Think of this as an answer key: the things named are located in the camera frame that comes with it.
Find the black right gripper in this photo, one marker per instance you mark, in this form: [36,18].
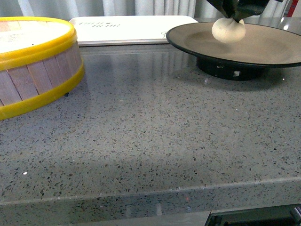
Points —
[239,9]

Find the white steamed bun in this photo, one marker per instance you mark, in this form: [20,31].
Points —
[227,30]

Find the beige plate with black rim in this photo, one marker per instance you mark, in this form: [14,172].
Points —
[262,48]

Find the white rectangular tray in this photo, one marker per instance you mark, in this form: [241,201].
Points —
[125,30]

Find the grey pleated curtain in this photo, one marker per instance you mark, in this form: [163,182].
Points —
[68,9]

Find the bamboo steamer with yellow bands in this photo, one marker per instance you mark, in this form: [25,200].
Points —
[39,63]

